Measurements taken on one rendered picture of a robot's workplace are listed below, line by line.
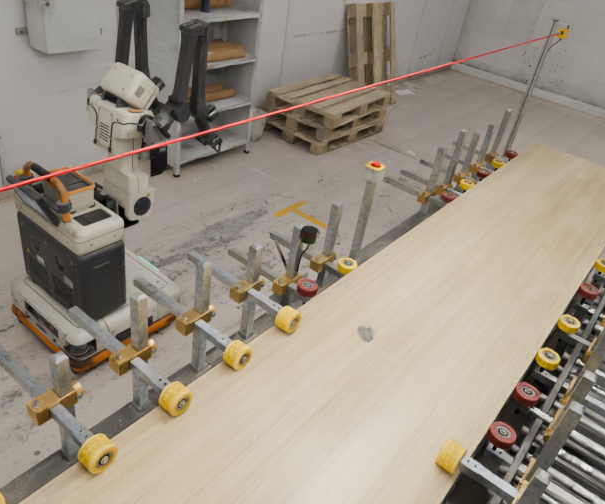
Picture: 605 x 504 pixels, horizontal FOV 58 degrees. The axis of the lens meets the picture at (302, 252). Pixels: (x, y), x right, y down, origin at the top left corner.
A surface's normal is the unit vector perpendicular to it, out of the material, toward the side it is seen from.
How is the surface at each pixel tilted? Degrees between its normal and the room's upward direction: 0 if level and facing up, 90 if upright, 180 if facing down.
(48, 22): 90
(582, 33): 90
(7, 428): 0
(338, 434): 0
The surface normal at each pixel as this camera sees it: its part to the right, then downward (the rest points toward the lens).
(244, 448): 0.15, -0.82
